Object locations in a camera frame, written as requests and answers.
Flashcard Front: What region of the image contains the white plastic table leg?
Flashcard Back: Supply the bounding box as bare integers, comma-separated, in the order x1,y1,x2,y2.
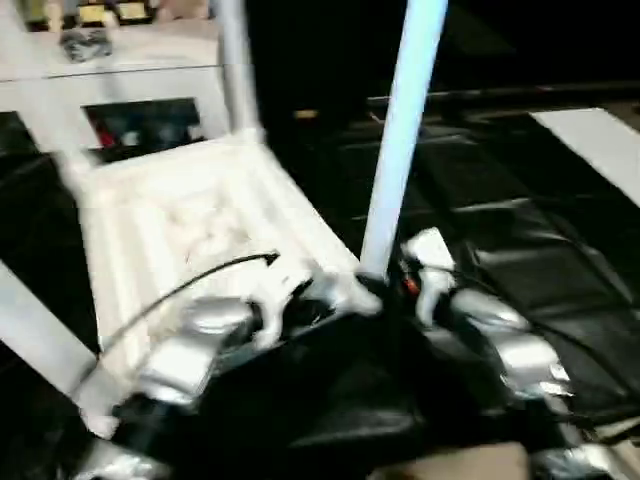
4,0,94,201
359,0,450,281
212,0,264,144
0,262,121,439

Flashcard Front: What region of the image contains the white plastic table top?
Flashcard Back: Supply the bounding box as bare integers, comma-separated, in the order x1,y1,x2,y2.
59,127,384,441

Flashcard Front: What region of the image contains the black glossy mat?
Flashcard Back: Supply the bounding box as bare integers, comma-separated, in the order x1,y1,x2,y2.
0,89,640,480

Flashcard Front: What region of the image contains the long black bar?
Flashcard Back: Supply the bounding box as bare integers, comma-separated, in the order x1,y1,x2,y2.
367,87,640,106

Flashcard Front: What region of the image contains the white flat panel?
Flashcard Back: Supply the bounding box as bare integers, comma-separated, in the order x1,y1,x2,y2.
529,107,640,211

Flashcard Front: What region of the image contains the white sideboard cabinet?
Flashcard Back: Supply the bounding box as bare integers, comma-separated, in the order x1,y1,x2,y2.
0,19,226,156

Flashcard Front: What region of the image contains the beige plush toy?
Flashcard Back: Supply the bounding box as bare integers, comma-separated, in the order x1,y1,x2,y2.
162,0,216,20

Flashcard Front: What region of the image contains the bag of black parts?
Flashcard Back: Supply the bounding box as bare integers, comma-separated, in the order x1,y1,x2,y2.
58,27,114,64

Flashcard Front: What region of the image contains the black framed plaque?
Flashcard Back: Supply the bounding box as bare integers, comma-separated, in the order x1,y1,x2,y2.
74,0,151,24

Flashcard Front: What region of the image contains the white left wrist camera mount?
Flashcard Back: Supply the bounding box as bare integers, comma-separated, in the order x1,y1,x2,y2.
249,267,314,351

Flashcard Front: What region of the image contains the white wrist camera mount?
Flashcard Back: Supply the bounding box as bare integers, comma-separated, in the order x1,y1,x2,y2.
249,267,314,351
402,227,459,329

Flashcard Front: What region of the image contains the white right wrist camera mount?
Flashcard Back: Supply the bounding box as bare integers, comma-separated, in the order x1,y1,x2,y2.
402,227,459,329

